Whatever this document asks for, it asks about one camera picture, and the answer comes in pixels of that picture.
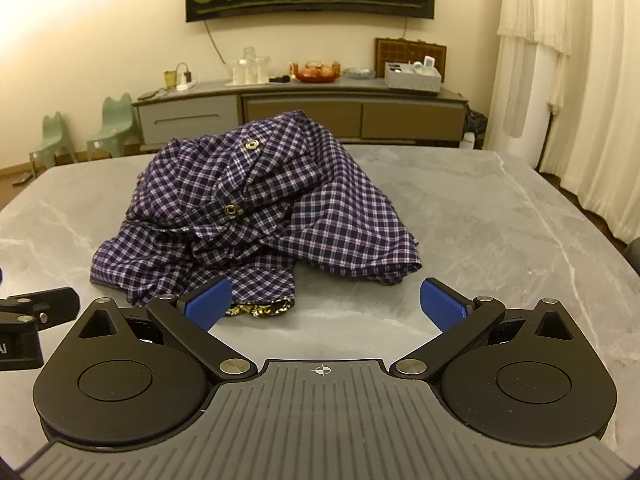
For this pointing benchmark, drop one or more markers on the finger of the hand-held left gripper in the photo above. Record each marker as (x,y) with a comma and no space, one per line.
(55,302)

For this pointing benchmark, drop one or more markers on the grey and brown sideboard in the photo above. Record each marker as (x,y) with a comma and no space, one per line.
(300,115)

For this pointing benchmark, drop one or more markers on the glass dish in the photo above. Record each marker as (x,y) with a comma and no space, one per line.
(357,73)

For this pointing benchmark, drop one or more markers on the blue plaid shirt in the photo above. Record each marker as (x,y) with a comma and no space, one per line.
(300,200)

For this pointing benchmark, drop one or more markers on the white storage basket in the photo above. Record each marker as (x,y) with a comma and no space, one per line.
(412,80)

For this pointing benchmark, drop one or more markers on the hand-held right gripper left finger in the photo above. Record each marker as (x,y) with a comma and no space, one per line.
(210,305)

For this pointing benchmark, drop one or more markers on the white tower appliance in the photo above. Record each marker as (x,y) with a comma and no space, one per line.
(527,110)

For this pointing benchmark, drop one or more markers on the black bag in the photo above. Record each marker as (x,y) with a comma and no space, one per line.
(475,125)

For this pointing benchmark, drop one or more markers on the yellow cup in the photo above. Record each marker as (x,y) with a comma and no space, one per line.
(171,80)

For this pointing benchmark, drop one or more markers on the red fruit bowl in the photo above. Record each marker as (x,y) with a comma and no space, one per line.
(316,74)

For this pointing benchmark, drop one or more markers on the white power strip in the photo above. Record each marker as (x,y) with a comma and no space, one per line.
(186,80)

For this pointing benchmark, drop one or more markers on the glassware set on tray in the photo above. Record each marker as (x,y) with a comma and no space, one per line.
(247,67)

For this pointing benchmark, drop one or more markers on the small green plastic chair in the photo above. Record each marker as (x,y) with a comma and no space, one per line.
(112,125)
(52,140)

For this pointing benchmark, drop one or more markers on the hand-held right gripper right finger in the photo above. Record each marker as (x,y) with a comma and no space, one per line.
(442,305)

